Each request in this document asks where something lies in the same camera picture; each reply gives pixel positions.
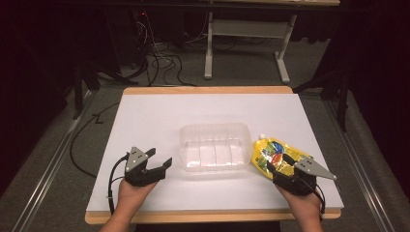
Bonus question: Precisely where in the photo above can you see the white metal desk frame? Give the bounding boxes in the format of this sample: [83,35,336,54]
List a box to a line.
[203,11,298,85]

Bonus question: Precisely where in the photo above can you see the black stand legs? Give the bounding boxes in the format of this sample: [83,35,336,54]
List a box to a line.
[71,59,140,121]
[292,62,352,133]

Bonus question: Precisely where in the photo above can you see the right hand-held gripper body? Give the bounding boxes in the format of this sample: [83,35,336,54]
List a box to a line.
[272,156,338,197]

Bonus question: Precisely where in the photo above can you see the metal floor rail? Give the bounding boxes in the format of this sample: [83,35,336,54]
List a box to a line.
[322,96,390,232]
[12,89,95,232]

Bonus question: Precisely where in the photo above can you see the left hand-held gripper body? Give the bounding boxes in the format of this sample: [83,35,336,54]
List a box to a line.
[123,146,167,189]

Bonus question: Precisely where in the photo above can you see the person's left hand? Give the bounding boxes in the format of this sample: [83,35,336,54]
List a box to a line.
[112,179,159,218]

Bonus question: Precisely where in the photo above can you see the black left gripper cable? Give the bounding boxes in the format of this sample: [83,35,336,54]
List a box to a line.
[107,154,131,216]

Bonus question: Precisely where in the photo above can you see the tangle of floor cables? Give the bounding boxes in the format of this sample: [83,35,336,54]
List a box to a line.
[130,11,198,88]

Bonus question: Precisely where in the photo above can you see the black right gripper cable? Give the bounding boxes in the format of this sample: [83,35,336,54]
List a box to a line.
[313,184,327,223]

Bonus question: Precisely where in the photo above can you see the black floor cable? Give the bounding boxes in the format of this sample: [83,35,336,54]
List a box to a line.
[69,101,121,179]

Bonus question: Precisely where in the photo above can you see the clear plastic container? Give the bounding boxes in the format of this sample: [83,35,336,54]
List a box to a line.
[179,122,253,173]

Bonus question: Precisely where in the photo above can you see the yellow spouted food pouch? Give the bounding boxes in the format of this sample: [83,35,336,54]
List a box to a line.
[251,132,314,182]

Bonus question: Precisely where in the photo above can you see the person's right hand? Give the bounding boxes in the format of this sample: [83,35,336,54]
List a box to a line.
[275,185,324,223]

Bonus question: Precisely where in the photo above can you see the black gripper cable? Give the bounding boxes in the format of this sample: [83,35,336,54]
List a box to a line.
[107,154,131,216]
[313,184,327,223]

